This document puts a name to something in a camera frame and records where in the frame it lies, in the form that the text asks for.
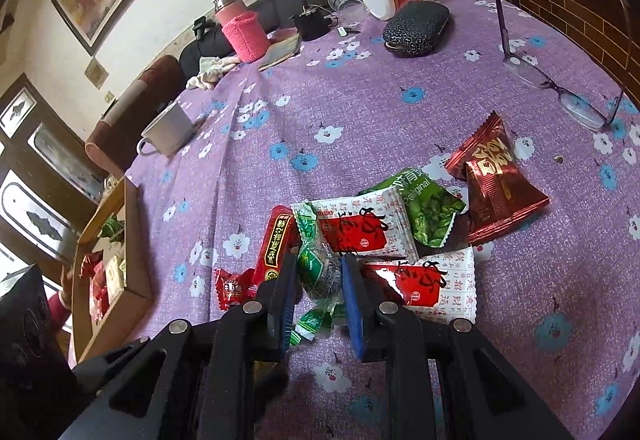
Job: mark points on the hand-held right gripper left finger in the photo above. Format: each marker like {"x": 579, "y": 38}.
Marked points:
{"x": 287, "y": 300}

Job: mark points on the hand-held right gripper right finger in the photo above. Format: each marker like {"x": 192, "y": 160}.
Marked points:
{"x": 352, "y": 300}

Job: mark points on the green candy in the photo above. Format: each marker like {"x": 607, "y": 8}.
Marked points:
{"x": 320, "y": 277}

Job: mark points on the small red candy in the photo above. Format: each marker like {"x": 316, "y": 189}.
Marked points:
{"x": 232, "y": 290}

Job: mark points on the long red snack packet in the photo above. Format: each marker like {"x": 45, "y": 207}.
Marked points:
{"x": 272, "y": 245}

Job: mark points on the white red snack packet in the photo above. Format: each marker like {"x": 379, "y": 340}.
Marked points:
{"x": 360, "y": 230}
{"x": 440, "y": 285}

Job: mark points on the pile of mixed snack packets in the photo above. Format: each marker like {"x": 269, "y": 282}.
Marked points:
{"x": 100, "y": 295}

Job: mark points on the green pea snack packet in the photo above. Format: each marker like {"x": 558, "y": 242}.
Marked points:
{"x": 430, "y": 215}

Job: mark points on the cardboard box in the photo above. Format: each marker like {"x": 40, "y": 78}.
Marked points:
{"x": 135, "y": 270}

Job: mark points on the dark red foil packet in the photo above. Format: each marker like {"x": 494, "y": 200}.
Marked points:
{"x": 500, "y": 205}
{"x": 480, "y": 144}

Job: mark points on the person's left forearm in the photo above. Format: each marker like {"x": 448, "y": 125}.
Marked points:
{"x": 59, "y": 312}

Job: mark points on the wooden door glass panels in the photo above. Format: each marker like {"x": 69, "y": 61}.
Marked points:
{"x": 30, "y": 154}

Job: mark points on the white ceramic mug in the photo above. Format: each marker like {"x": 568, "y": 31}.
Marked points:
{"x": 170, "y": 127}

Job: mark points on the white crumpled rag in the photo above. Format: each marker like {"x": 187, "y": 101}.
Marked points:
{"x": 210, "y": 72}

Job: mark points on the brown upholstered chair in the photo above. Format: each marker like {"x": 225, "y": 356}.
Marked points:
{"x": 135, "y": 104}

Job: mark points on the brown cloth pouch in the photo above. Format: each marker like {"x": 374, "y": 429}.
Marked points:
{"x": 282, "y": 50}

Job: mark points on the pink thermos knitted sleeve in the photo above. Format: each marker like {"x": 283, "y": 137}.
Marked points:
{"x": 242, "y": 37}

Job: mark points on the black small container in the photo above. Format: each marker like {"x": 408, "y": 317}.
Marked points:
{"x": 312, "y": 25}

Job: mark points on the black patterned glasses case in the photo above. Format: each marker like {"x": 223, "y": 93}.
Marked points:
{"x": 415, "y": 27}

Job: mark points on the black small device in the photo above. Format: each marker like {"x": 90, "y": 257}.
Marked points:
{"x": 200, "y": 27}

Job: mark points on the black sofa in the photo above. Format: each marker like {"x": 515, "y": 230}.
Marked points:
{"x": 280, "y": 2}

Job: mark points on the wall socket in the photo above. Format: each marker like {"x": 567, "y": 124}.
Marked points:
{"x": 107, "y": 95}

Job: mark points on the beige wall plaque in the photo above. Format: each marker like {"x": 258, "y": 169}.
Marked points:
{"x": 96, "y": 72}

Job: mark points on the purple frame eyeglasses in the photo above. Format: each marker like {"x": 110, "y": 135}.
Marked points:
{"x": 501, "y": 22}

